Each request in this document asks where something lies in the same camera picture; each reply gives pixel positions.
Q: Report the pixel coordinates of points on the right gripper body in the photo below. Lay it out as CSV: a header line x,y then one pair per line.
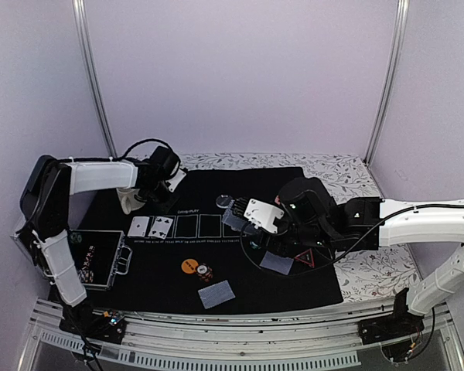
x,y
310,236

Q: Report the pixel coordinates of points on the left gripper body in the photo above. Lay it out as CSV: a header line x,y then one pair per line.
x,y
158,195

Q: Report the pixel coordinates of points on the face up community card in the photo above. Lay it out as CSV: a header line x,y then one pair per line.
x,y
138,227

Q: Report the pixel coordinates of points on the four of clubs card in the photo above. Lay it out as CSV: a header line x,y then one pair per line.
x,y
161,227

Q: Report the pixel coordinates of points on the dealt cards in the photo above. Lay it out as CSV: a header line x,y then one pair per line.
x,y
281,265
216,294

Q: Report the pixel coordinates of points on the green poker chip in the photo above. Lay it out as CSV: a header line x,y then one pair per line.
x,y
254,245

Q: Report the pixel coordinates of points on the blue playing card deck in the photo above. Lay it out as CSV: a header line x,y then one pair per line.
x,y
236,223

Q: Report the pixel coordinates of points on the black round dealer button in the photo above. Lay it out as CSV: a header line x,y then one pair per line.
x,y
224,201

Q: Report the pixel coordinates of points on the orange big blind button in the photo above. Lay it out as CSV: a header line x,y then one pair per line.
x,y
189,266

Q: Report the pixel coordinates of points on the red black chip stack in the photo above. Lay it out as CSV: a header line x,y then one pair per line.
x,y
204,273

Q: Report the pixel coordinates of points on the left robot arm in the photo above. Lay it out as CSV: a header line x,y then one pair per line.
x,y
45,205

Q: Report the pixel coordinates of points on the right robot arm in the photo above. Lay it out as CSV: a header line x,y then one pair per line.
x,y
420,222

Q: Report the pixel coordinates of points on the cream ceramic mug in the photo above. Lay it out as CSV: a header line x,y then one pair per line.
x,y
128,201

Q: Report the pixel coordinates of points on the triangular all in button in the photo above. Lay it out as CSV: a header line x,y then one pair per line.
x,y
306,257

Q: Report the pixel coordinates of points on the black poker felt mat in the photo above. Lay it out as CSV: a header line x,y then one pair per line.
x,y
156,282

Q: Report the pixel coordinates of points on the floral patterned tablecloth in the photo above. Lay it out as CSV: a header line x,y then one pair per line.
x,y
363,275

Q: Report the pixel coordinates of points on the aluminium poker chip case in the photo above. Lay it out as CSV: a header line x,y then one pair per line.
x,y
102,251

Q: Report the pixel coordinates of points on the upper poker chip row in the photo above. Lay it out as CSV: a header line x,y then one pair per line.
x,y
75,237

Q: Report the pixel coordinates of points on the poker chip row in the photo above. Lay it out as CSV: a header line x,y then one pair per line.
x,y
75,237
86,276

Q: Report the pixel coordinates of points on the lower poker chip row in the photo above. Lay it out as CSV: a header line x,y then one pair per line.
x,y
86,276

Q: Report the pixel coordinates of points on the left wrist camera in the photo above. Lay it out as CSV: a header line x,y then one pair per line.
x,y
173,183

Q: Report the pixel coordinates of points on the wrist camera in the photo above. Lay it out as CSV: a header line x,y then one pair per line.
x,y
173,183
263,215

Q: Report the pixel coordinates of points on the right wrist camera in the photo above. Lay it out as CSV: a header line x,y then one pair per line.
x,y
263,215

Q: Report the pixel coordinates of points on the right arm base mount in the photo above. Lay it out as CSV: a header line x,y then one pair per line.
x,y
399,323

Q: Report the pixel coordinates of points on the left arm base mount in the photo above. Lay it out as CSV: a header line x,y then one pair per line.
x,y
109,326

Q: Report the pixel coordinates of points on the left aluminium frame post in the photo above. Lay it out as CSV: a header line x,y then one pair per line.
x,y
80,18

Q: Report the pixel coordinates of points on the aluminium frame post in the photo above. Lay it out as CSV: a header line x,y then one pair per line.
x,y
400,22
80,18

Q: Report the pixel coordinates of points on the right aluminium frame post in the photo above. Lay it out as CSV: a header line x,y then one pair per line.
x,y
400,22

